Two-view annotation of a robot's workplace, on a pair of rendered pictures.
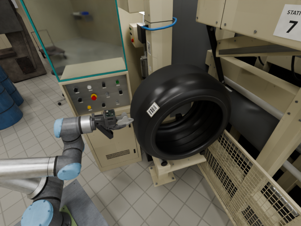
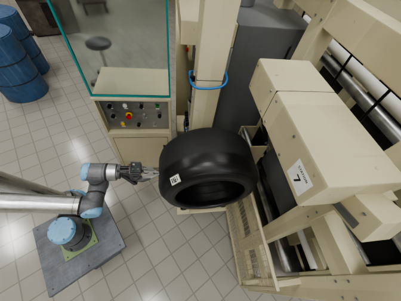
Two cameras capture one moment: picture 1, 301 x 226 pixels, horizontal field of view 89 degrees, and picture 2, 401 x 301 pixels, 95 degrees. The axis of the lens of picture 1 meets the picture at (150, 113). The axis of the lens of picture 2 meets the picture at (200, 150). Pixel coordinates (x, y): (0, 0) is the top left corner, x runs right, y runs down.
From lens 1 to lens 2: 0.42 m
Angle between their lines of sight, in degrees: 16
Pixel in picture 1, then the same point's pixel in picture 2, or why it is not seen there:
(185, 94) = (207, 175)
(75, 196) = not seen: hidden behind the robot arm
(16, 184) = not seen: hidden behind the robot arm
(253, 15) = (282, 140)
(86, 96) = (120, 113)
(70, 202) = not seen: hidden behind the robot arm
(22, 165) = (49, 205)
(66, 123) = (92, 172)
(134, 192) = (157, 208)
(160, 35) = (205, 92)
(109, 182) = (135, 193)
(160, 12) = (209, 72)
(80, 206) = (102, 221)
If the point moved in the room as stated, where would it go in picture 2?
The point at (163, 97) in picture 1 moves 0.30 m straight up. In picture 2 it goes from (187, 172) to (191, 129)
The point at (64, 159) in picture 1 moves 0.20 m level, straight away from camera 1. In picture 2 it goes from (87, 203) to (75, 172)
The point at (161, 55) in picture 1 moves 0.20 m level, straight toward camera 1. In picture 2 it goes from (204, 108) to (196, 135)
